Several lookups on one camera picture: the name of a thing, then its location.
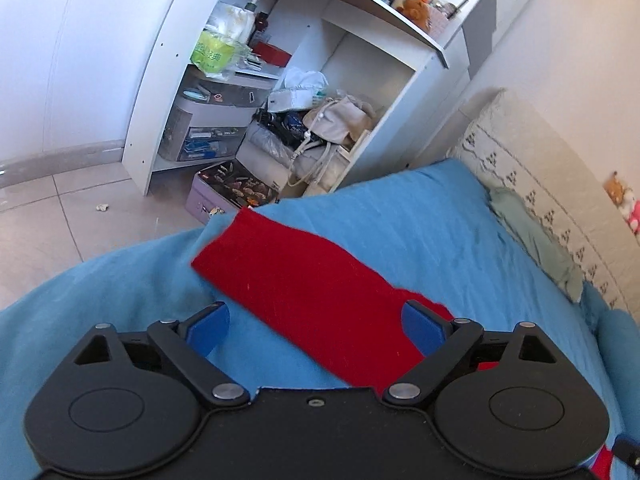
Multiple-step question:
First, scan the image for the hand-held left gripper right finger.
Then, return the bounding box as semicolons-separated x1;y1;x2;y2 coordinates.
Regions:
382;300;557;407

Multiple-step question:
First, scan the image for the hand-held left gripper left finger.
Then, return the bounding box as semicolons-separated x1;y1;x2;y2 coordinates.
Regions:
74;302;251;409

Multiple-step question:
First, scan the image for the red small cloth garment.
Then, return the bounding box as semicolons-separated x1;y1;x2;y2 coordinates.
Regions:
191;207;502;391

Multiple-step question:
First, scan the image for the blue bed sheet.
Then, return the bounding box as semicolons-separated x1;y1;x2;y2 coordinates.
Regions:
0;158;640;480

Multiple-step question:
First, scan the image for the purple printed box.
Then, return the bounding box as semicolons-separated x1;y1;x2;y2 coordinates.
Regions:
185;159;281;225

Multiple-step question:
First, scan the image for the green cloth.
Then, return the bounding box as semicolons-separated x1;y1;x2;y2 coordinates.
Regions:
488;187;585;304

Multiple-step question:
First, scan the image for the cream patterned headboard cover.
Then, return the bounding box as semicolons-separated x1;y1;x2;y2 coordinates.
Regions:
446;88;640;323

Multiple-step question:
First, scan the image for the grey plastic bag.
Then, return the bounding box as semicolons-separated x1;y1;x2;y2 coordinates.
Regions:
243;123;295;167

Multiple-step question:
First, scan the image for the clear plastic drawer organizer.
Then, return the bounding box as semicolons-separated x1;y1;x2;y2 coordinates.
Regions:
158;66;271;163

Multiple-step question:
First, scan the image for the beige handbag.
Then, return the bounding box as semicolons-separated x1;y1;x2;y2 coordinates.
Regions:
286;96;379;196

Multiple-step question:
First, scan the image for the pink and orange plush toy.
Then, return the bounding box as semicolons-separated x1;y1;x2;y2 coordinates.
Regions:
603;170;640;235

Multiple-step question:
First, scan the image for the white tissue box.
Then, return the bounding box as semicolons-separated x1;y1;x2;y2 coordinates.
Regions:
267;67;330;114

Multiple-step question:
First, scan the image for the green tissue packet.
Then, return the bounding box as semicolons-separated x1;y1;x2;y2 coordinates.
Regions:
190;29;241;80

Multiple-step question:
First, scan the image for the red box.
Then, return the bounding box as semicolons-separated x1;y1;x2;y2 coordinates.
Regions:
251;42;293;67

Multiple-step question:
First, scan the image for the white shelf cabinet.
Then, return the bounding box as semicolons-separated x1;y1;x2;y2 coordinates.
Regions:
121;0;553;198

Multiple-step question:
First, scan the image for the dark brown bottle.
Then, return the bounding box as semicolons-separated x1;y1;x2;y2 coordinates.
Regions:
250;11;271;47

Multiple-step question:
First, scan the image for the pink basket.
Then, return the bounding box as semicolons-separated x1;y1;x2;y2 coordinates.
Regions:
425;9;451;38

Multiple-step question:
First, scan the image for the white plastic bag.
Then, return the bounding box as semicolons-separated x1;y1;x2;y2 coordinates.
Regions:
206;2;258;44

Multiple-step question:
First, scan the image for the brown plush bear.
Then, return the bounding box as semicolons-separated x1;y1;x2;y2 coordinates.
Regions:
398;0;433;32

